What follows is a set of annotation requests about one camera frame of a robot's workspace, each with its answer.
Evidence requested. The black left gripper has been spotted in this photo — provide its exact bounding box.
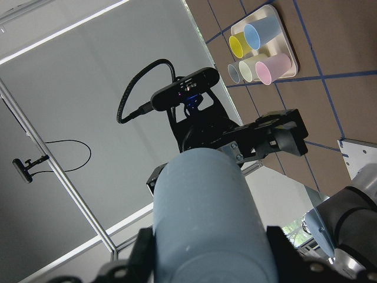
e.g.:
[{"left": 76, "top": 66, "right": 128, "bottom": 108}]
[{"left": 145, "top": 88, "right": 309, "bottom": 197}]

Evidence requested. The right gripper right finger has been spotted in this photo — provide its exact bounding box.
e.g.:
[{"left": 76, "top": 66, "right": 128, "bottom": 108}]
[{"left": 266, "top": 226, "right": 333, "bottom": 282}]

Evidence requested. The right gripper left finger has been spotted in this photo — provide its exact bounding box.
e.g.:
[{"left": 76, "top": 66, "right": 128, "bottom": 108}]
[{"left": 97, "top": 227, "right": 156, "bottom": 283}]

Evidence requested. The light blue plastic cup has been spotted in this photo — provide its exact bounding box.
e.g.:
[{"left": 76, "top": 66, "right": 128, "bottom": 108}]
[{"left": 153, "top": 148, "right": 278, "bottom": 282}]

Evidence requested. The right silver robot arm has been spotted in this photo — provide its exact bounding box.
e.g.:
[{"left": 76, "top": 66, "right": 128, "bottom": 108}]
[{"left": 94, "top": 163, "right": 376, "bottom": 282}]

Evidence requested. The grey plastic cup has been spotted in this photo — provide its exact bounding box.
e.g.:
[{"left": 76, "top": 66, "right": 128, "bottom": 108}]
[{"left": 227, "top": 61, "right": 242, "bottom": 84}]

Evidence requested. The cream plastic cup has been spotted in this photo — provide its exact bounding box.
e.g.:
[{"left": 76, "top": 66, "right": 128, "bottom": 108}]
[{"left": 239, "top": 54, "right": 267, "bottom": 83}]

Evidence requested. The pink plastic cup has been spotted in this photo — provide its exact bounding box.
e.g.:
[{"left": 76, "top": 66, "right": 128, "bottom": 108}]
[{"left": 255, "top": 53, "right": 292, "bottom": 85}]

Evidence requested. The yellow plastic cup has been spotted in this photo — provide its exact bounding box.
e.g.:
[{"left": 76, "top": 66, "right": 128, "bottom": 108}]
[{"left": 229, "top": 32, "right": 252, "bottom": 58}]

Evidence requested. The blue cup in tray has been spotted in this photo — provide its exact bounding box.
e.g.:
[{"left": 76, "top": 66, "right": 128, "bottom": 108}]
[{"left": 244, "top": 16, "right": 281, "bottom": 50}]

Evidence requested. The cream plastic tray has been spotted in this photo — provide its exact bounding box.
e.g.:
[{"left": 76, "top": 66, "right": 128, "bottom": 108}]
[{"left": 231, "top": 4, "right": 299, "bottom": 81}]

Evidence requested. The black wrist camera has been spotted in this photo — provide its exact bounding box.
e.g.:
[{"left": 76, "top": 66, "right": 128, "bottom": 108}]
[{"left": 150, "top": 67, "right": 220, "bottom": 111}]

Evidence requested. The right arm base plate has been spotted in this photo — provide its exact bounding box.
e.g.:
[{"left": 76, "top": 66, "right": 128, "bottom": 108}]
[{"left": 338, "top": 139, "right": 376, "bottom": 179}]

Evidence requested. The black overhead camera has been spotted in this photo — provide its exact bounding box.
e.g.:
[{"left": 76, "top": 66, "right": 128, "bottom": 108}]
[{"left": 12, "top": 155, "right": 49, "bottom": 183}]

